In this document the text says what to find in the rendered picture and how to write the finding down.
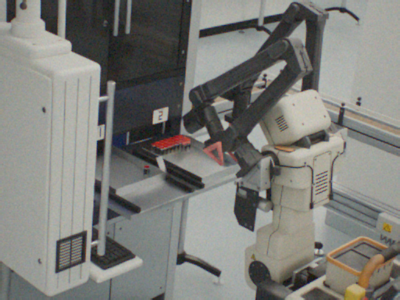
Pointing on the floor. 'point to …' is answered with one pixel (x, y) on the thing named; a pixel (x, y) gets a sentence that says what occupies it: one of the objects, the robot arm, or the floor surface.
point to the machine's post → (183, 134)
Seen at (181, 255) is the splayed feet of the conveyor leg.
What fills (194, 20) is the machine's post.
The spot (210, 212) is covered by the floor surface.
